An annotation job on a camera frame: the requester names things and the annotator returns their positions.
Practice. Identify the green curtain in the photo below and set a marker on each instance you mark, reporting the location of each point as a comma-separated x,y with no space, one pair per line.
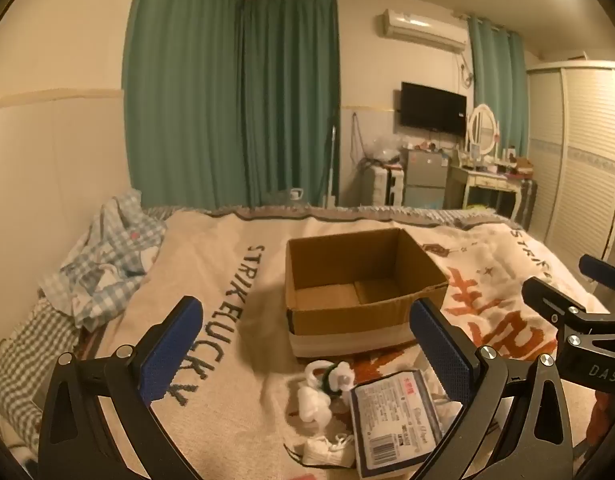
287,100
497,85
182,85

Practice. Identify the white air conditioner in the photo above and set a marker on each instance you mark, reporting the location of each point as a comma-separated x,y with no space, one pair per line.
417,27

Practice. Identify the white mop pole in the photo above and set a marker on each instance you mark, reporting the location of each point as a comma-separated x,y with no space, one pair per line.
333,160

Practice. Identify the cream printed blanket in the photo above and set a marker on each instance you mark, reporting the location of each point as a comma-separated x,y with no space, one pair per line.
227,410

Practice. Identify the white suitcase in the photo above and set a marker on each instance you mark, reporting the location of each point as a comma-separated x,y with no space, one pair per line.
390,185

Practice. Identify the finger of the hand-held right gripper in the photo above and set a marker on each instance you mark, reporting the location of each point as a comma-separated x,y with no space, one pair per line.
547,296
592,265

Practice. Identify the white louvered wardrobe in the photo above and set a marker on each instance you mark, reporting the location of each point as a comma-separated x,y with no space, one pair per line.
577,160

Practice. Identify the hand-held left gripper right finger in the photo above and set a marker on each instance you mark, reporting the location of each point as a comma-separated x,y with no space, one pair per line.
442,355

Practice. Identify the brown cardboard box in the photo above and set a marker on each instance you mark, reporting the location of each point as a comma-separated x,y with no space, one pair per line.
337,322

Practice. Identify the white dressing table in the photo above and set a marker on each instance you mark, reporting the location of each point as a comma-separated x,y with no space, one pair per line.
487,180

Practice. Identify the white and green plush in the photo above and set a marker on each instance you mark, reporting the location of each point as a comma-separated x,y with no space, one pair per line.
337,375

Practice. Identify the blue plastic packet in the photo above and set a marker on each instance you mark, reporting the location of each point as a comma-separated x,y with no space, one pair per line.
387,420

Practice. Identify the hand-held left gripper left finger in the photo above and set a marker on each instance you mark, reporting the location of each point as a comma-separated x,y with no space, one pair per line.
172,350

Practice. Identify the white oval mirror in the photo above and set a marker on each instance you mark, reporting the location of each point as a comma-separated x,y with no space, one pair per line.
482,127

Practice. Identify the black wall television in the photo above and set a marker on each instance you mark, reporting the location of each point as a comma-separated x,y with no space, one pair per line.
432,107

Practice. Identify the clear plastic bag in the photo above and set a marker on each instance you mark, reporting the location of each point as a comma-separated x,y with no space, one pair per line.
382,150

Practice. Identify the blue checked printed quilt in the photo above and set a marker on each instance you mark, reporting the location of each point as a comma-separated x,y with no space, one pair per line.
112,255

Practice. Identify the small brown box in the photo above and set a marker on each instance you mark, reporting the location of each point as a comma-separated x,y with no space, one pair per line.
523,164

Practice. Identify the white cotton lump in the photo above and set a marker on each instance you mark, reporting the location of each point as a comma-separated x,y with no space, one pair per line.
312,405

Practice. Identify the grey mini fridge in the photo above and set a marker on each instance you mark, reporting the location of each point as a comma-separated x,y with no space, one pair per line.
425,175

